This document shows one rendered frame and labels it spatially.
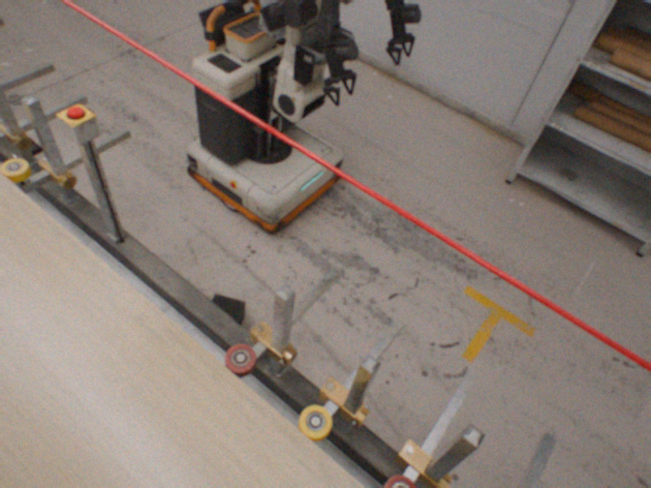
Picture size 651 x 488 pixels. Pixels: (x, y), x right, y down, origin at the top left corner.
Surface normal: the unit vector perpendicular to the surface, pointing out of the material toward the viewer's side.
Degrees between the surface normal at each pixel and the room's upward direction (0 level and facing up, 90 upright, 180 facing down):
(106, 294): 0
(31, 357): 0
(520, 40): 90
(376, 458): 0
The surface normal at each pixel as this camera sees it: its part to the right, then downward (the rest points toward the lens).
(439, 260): 0.11, -0.62
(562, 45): -0.62, 0.57
